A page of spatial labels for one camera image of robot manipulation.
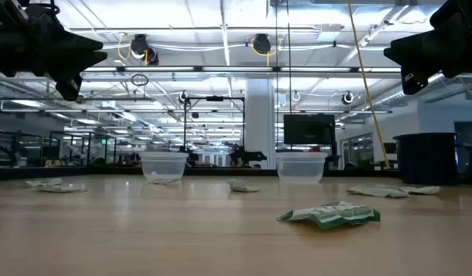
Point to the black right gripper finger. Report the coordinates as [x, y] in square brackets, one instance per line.
[402, 43]
[400, 58]

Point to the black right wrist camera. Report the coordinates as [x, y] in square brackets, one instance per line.
[412, 82]

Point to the clear plastic tub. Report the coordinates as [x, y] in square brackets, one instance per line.
[300, 165]
[163, 165]

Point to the black background workstation frame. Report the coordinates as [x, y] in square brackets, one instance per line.
[88, 147]
[15, 147]

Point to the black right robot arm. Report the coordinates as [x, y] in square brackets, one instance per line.
[464, 23]

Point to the black aluminium table frame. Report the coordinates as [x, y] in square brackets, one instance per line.
[105, 173]

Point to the black background robot arm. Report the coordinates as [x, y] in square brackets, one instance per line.
[245, 156]

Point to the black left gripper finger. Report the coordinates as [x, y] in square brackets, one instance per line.
[93, 59]
[84, 43]

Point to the black background rig frame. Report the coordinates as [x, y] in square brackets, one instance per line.
[185, 126]

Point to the dark blue enamel mug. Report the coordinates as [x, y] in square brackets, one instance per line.
[427, 159]

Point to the white building pillar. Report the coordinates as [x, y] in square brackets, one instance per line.
[259, 122]

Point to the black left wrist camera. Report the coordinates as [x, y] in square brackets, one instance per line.
[69, 89]

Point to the small white green packet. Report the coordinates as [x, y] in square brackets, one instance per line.
[63, 188]
[421, 189]
[241, 188]
[377, 191]
[44, 182]

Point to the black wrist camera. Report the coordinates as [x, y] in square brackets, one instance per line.
[69, 89]
[412, 82]

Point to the black monitor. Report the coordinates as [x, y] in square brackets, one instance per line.
[309, 129]

